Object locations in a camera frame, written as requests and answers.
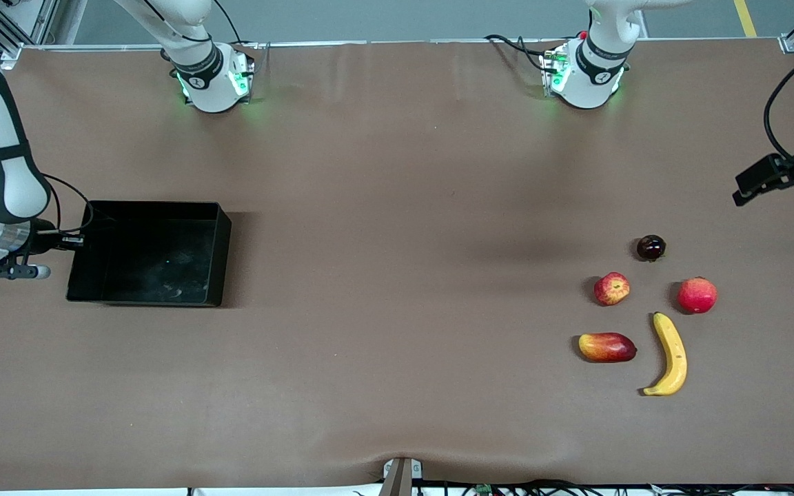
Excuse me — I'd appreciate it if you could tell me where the black plastic box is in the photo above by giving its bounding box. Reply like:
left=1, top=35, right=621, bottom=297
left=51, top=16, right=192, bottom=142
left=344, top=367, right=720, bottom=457
left=66, top=200, right=232, bottom=308

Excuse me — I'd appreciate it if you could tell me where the small red yellow apple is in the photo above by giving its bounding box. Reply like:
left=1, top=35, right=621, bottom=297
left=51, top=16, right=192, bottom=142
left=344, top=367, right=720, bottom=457
left=593, top=271, right=631, bottom=307

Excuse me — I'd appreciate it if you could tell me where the yellow banana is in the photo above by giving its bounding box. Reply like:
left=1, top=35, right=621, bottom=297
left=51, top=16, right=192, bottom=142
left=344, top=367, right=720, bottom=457
left=642, top=312, right=688, bottom=397

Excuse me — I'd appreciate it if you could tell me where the round red peach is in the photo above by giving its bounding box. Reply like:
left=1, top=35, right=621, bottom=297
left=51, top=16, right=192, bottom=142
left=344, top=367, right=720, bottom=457
left=677, top=276, right=718, bottom=315

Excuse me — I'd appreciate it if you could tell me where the dark purple plum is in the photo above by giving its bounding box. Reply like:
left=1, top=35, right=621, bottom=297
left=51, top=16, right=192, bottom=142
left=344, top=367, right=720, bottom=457
left=636, top=234, right=667, bottom=262

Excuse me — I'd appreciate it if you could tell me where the yellow floor tape strip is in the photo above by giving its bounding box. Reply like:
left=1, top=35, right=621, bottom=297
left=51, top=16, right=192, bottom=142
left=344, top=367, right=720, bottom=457
left=733, top=0, right=757, bottom=39

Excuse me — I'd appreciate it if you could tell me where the red yellow mango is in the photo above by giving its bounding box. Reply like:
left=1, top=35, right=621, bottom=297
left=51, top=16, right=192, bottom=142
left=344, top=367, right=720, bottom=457
left=578, top=332, right=638, bottom=364

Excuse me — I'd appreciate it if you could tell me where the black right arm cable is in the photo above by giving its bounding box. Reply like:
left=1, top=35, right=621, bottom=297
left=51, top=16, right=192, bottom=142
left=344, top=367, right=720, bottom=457
left=41, top=172, right=95, bottom=236

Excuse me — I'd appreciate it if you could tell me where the black right base cable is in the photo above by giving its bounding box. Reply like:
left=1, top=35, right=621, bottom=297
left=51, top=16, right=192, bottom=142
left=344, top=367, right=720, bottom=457
left=214, top=0, right=271, bottom=67

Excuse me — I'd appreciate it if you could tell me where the black base cable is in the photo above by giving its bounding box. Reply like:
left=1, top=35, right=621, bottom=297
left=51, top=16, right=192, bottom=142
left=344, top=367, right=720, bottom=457
left=214, top=0, right=271, bottom=67
left=483, top=33, right=558, bottom=74

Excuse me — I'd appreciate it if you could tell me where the black left base cable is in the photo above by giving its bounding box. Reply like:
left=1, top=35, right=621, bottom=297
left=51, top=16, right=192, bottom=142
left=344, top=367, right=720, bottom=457
left=483, top=33, right=558, bottom=74

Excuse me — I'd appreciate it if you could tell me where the silver table edge rail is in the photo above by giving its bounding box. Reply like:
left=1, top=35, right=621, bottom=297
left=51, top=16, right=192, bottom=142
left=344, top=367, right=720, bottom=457
left=1, top=37, right=784, bottom=53

